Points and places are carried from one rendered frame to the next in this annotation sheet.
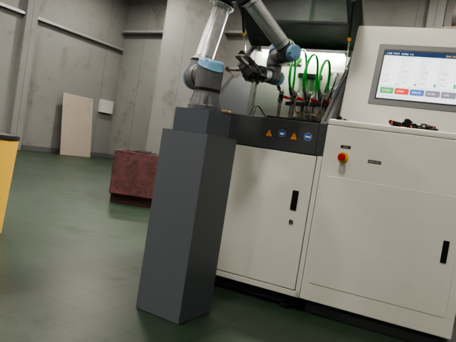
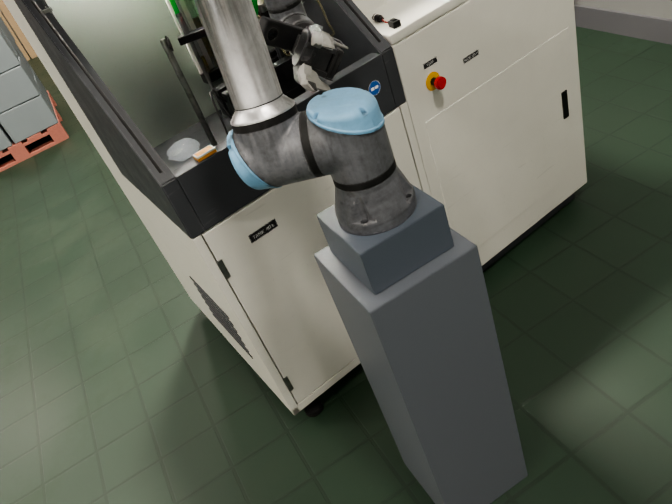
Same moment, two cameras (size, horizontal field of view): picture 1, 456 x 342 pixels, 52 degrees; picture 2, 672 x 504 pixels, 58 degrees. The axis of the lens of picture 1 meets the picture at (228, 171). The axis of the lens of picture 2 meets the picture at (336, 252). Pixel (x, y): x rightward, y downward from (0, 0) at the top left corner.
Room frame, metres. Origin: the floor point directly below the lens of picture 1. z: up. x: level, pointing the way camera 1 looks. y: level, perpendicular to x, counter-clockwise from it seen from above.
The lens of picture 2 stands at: (1.49, 0.89, 1.54)
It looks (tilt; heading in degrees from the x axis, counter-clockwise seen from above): 36 degrees down; 314
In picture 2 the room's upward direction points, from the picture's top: 22 degrees counter-clockwise
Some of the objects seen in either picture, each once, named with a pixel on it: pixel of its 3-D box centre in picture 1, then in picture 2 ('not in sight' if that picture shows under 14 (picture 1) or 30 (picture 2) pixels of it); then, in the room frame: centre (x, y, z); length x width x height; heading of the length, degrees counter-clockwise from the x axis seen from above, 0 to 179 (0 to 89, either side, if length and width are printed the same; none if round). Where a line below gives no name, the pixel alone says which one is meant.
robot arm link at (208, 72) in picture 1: (209, 74); (347, 133); (2.09, 0.15, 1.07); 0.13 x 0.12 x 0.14; 26
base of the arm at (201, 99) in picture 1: (205, 100); (369, 187); (2.08, 0.15, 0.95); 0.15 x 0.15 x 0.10
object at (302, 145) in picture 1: (260, 131); (291, 137); (2.49, -0.14, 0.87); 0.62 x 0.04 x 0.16; 66
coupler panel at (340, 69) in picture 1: (334, 90); not in sight; (2.86, -0.56, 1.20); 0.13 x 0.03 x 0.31; 66
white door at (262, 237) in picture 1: (246, 211); (344, 264); (2.48, -0.13, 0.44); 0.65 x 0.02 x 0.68; 66
